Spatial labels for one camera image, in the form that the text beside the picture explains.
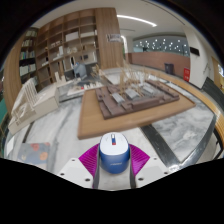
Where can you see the group of small ceiling lights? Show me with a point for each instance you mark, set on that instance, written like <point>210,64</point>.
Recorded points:
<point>163,43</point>

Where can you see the wooden shelf unit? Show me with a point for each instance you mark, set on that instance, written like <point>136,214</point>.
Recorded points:
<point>66,46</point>

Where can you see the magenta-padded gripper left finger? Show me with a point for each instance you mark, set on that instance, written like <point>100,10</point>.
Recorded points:
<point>77,171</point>

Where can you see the blue and white computer mouse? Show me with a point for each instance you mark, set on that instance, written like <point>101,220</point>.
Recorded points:
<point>114,156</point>

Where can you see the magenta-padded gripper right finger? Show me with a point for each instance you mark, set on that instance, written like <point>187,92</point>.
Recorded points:
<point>151,170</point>

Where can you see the white block architectural model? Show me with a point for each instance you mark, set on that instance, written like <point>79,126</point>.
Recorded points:
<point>78,87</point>

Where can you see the long wooden counter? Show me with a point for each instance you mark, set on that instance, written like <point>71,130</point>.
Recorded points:
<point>150,61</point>

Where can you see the black wall screen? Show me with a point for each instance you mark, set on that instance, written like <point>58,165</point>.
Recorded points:
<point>194,51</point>

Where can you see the black waste bin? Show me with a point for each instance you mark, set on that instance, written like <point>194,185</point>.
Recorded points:
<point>169,69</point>

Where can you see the white lattice architectural model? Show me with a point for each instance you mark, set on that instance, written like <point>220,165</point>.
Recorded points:
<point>31,105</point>

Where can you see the long ceiling light strip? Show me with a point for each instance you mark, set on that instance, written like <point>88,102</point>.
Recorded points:
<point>137,20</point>

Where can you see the red floor sign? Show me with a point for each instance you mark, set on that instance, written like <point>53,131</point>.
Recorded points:
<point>186,74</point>

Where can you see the floral print mouse pad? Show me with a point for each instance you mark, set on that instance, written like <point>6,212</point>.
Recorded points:
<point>33,155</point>

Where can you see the brown architectural model wooden base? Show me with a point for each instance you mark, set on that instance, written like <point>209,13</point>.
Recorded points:
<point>133,110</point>

